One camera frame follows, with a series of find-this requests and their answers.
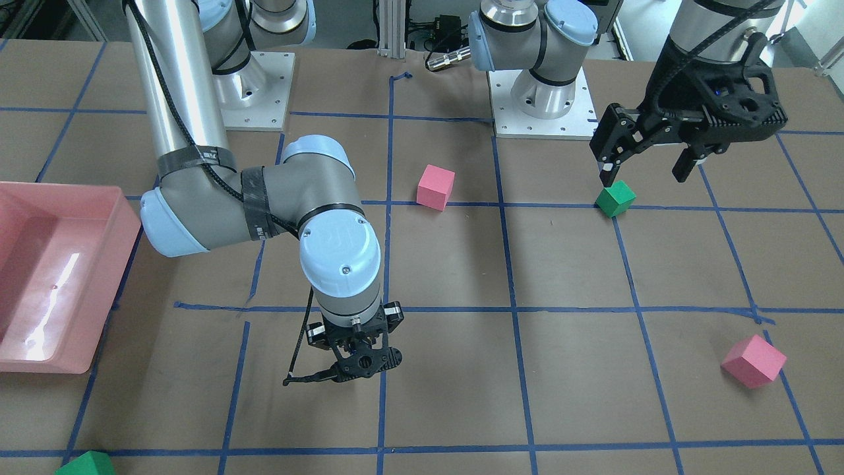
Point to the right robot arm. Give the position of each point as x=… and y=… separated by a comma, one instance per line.
x=199, y=58

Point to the pink cube centre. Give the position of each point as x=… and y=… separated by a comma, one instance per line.
x=435, y=187

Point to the aluminium frame post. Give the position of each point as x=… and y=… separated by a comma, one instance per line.
x=392, y=26

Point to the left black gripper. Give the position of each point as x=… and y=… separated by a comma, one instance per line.
x=674, y=82

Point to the green cube near bin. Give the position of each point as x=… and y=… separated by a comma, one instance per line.
x=89, y=463

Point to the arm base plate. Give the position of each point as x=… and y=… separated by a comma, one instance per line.
x=256, y=97
x=525, y=108

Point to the green cube near base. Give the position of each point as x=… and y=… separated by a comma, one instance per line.
x=615, y=199

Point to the pink plastic bin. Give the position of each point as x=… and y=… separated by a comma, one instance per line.
x=64, y=250

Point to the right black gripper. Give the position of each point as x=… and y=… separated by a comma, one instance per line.
x=318, y=334

